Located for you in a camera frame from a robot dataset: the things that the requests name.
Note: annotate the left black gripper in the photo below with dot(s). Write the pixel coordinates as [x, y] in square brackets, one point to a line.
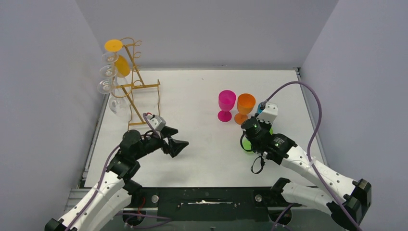
[165, 142]

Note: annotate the clear wine glass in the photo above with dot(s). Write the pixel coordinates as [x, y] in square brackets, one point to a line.
[108, 71]
[117, 105]
[110, 57]

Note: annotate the magenta plastic wine glass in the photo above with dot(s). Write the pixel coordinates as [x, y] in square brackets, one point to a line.
[226, 102]

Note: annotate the green plastic wine glass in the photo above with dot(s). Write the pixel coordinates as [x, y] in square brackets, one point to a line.
[247, 145]

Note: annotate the orange plastic wine glass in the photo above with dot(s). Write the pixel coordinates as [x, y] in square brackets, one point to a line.
[245, 105]

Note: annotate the blue plastic wine glass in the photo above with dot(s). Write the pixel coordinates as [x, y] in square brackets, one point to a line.
[261, 107]

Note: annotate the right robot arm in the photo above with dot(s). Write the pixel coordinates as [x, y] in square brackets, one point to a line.
[346, 200]

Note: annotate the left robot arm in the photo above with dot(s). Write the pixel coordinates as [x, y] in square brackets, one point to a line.
[115, 187]

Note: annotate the yellow-orange plastic wine glass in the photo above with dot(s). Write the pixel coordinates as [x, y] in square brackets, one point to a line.
[121, 64]

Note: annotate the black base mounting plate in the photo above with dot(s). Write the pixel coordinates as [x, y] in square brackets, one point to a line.
[211, 209]

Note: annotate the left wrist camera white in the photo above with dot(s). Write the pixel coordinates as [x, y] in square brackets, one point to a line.
[154, 122]

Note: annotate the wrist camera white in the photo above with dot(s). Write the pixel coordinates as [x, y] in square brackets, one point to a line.
[154, 122]
[269, 114]

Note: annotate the gold wire glass rack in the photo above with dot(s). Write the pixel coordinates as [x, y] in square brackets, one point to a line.
[136, 82]

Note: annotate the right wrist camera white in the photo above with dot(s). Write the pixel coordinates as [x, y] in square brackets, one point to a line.
[269, 114]

